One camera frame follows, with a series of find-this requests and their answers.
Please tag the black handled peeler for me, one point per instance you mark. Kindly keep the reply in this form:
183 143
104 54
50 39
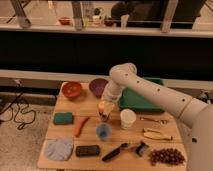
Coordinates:
115 152

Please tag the green plastic tray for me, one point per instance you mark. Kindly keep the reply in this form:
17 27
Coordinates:
136 102

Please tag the red bowl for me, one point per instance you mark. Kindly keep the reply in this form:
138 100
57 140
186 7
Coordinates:
72 89

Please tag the purple bowl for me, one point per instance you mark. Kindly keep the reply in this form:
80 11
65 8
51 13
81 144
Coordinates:
97 86

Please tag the teal sponge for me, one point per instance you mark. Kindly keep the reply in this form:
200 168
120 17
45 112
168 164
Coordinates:
63 118

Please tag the blue grey cloth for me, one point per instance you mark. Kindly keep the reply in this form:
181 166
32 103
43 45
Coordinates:
59 149

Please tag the blue plastic cup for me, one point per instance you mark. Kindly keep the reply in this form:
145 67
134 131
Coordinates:
103 131

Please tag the white cup on shelf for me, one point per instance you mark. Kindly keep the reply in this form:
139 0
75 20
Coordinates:
96 20

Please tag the yellow orange apple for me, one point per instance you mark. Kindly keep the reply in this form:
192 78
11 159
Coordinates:
101 107

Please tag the orange carrot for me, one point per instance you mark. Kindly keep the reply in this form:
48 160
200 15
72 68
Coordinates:
79 125

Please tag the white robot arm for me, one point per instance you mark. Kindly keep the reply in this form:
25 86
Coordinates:
194 113

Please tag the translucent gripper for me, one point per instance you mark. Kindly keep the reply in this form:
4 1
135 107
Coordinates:
108 107

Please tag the dark green sponge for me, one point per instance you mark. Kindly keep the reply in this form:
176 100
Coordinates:
88 150

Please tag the white paper cup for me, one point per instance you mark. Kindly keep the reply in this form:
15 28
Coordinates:
128 117

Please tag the bunch of dark grapes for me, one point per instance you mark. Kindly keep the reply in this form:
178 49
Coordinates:
169 156

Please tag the yellow banana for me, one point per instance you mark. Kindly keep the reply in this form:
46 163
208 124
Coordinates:
156 135

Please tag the thin metal utensil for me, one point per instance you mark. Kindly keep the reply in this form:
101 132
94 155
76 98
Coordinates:
161 121

